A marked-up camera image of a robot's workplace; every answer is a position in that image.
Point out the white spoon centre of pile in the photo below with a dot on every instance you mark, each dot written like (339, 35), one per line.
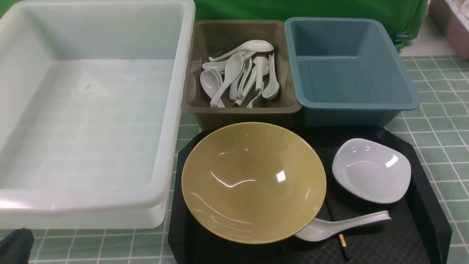
(233, 68)

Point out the yellow noodle bowl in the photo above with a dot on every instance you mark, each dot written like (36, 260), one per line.
(253, 183)

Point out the small white dish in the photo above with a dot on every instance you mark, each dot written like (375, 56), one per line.
(372, 171)

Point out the olive brown plastic bin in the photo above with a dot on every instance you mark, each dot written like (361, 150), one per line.
(243, 99)

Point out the white ceramic soup spoon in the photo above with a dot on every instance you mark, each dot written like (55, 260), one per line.
(319, 230)

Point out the white spoon top of pile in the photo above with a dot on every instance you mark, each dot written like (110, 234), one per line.
(251, 45)

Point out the white spoon right of pile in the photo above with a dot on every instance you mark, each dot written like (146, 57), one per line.
(271, 90)

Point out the large white plastic tub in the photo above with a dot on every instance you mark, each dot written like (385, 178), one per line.
(90, 109)

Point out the white spoon left of pile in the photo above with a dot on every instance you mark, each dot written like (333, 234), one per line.
(211, 81)

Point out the blue plastic bin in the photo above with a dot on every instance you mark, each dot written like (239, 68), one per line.
(347, 72)

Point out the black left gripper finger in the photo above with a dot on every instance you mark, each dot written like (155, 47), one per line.
(16, 247)

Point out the white spoon of pile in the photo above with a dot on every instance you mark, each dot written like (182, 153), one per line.
(233, 68)
(211, 81)
(271, 90)
(251, 45)

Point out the black chopstick gold band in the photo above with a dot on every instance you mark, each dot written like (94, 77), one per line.
(341, 238)

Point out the black serving tray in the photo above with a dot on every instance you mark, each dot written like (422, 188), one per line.
(418, 232)

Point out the green cloth backdrop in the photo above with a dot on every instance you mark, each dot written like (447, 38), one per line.
(402, 19)

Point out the pink bin at corner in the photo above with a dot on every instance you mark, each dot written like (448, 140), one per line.
(452, 25)

